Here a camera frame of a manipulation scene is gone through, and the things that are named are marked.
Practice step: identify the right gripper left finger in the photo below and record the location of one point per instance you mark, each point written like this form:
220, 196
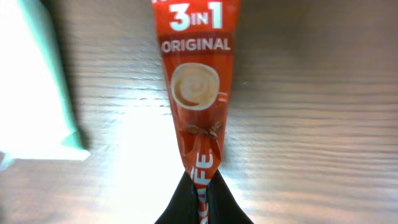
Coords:
183, 206

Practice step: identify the red and white snack packet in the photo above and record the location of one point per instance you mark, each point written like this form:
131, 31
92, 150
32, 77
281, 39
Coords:
196, 44

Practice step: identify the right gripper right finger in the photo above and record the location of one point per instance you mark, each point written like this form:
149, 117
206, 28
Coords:
223, 209

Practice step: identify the light green wipes pack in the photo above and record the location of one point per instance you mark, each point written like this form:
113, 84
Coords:
37, 120

